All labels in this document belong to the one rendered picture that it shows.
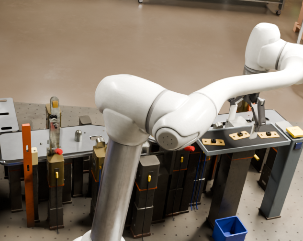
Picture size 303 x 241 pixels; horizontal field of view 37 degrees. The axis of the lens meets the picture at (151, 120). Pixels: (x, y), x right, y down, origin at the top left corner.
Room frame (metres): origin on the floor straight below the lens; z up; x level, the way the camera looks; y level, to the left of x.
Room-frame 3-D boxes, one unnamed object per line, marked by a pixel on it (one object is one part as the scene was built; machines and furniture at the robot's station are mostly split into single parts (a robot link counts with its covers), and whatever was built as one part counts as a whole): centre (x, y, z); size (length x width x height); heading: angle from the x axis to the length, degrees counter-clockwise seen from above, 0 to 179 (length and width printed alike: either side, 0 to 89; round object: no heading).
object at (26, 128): (1.34, 0.44, 0.95); 0.03 x 0.01 x 0.50; 114
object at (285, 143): (1.50, -0.36, 1.16); 0.37 x 0.14 x 0.02; 114
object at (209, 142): (1.44, -0.24, 1.17); 0.08 x 0.04 x 0.01; 98
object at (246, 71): (1.51, -0.35, 1.43); 0.09 x 0.09 x 0.06
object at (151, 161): (1.37, -0.02, 0.89); 0.09 x 0.08 x 0.38; 24
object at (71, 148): (1.73, -0.03, 1.00); 1.38 x 0.22 x 0.02; 114
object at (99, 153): (1.41, 0.17, 0.88); 0.11 x 0.07 x 0.37; 24
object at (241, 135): (1.51, -0.35, 1.17); 0.08 x 0.04 x 0.01; 123
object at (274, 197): (1.60, -0.60, 0.92); 0.08 x 0.08 x 0.44; 24
